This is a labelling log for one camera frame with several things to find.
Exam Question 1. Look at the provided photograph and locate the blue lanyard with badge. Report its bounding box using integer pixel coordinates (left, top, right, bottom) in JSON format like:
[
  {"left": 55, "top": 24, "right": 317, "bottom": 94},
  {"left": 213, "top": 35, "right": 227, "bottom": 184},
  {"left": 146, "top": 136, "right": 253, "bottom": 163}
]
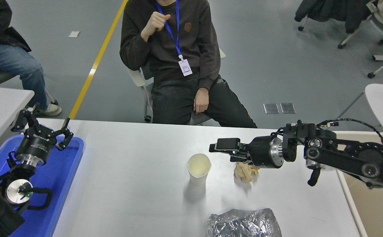
[{"left": 156, "top": 0, "right": 193, "bottom": 77}]

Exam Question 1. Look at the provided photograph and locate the blue plastic tray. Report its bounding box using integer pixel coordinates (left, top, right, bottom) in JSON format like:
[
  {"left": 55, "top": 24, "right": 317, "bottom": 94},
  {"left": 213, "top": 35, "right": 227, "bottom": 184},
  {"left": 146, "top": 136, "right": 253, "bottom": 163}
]
[{"left": 0, "top": 135, "right": 85, "bottom": 237}]

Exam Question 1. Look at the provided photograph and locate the silver foil tray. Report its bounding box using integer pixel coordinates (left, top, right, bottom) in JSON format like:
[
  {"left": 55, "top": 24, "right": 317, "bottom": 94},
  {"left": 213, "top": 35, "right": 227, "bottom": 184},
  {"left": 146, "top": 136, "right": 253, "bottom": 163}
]
[{"left": 206, "top": 208, "right": 282, "bottom": 237}]

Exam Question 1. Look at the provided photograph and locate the crumpled tan paper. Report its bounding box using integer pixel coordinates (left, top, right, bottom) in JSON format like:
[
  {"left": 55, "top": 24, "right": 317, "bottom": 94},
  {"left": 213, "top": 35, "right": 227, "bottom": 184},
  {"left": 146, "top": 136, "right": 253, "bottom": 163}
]
[{"left": 234, "top": 161, "right": 260, "bottom": 183}]

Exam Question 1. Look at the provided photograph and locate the person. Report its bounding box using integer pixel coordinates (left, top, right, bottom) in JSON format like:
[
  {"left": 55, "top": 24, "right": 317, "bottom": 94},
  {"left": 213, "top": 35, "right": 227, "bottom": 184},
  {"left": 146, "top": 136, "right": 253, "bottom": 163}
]
[
  {"left": 119, "top": 0, "right": 257, "bottom": 128},
  {"left": 0, "top": 0, "right": 62, "bottom": 117}
]

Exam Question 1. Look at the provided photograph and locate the person's right hand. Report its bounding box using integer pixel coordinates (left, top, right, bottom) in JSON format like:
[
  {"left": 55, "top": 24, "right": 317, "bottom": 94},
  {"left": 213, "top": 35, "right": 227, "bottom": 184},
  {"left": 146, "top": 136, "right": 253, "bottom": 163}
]
[{"left": 140, "top": 12, "right": 171, "bottom": 42}]

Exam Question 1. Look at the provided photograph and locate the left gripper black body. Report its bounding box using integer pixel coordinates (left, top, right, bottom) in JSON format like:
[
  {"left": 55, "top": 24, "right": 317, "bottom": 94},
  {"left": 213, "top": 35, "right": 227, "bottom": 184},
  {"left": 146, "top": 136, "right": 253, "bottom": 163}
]
[{"left": 15, "top": 130, "right": 58, "bottom": 162}]

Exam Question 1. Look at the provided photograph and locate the large pale bin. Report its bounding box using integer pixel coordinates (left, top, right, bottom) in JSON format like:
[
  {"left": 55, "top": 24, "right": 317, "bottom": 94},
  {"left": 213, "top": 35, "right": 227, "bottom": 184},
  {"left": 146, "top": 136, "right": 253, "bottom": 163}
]
[{"left": 324, "top": 131, "right": 383, "bottom": 237}]

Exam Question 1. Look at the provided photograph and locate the white and grey chair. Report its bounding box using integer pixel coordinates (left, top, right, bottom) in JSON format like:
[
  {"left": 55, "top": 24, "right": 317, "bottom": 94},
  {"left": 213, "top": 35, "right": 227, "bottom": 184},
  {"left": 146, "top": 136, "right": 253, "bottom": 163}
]
[{"left": 126, "top": 48, "right": 226, "bottom": 126}]

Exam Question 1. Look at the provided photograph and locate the dark jacket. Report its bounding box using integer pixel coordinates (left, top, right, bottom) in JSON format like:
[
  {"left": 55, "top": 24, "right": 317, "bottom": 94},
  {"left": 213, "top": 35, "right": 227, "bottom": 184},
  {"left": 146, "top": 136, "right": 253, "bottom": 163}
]
[{"left": 294, "top": 0, "right": 376, "bottom": 34}]

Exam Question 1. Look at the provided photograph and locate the white side table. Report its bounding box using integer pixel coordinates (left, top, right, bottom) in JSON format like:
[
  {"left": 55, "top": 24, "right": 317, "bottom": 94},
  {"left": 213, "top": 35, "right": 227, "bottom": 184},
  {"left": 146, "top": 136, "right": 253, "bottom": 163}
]
[{"left": 0, "top": 85, "right": 35, "bottom": 155}]

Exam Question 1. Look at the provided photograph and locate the person's left hand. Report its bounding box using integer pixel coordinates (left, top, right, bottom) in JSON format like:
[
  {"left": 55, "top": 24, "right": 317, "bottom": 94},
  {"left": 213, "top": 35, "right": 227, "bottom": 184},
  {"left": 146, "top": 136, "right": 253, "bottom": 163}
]
[{"left": 194, "top": 88, "right": 210, "bottom": 115}]

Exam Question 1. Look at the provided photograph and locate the white paper cup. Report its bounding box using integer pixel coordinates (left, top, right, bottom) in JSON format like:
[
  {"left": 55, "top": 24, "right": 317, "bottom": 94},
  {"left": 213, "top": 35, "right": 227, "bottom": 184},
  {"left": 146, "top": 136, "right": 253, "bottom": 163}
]
[{"left": 187, "top": 153, "right": 212, "bottom": 186}]

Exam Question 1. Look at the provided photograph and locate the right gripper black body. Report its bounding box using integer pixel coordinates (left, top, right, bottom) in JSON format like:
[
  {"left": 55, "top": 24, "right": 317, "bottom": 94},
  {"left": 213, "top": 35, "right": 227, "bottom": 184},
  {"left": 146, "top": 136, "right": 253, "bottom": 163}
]
[{"left": 246, "top": 136, "right": 274, "bottom": 168}]

